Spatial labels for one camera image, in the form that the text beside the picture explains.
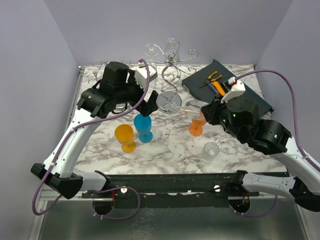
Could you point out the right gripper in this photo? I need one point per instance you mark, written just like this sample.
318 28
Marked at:
209 111

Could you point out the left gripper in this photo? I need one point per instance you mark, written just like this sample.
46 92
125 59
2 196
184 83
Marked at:
147 108

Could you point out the clear wine glass front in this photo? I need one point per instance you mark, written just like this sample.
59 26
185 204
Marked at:
193 107

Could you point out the clear wine glass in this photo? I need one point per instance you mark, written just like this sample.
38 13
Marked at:
172 49
153 73
193 107
209 152

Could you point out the orange plastic goblet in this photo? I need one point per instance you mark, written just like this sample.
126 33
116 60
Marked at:
197 122

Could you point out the tall chrome glass rack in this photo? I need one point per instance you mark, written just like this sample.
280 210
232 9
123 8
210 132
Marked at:
169 101

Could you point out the tall clear flute glass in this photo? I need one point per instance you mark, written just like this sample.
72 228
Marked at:
152 50

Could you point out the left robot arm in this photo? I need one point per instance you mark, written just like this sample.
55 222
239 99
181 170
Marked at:
57 171

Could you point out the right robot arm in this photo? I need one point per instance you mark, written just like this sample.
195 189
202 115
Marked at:
240 118

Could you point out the small chrome glass rack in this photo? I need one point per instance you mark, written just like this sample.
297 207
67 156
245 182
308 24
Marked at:
112 78

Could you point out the blue red screwdriver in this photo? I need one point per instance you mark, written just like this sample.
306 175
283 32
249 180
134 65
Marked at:
213 89

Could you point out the yellow utility knife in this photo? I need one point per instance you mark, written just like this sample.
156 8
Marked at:
219 89

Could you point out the blue plastic goblet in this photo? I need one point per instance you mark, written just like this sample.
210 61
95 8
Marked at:
143 125

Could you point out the dark flat equipment box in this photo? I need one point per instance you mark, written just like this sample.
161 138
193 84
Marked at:
193 82

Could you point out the yellow plastic goblet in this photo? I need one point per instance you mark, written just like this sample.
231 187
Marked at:
124 134

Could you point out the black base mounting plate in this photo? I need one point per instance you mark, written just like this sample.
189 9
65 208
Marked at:
170 190

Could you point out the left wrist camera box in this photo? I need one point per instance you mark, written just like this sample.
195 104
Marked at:
141 74

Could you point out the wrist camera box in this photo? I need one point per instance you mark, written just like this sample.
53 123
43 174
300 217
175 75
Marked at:
237 89
141 74

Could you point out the yellow handled pliers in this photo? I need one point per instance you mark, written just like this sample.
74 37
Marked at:
211 78

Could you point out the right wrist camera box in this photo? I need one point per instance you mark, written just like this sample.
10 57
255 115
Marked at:
237 89

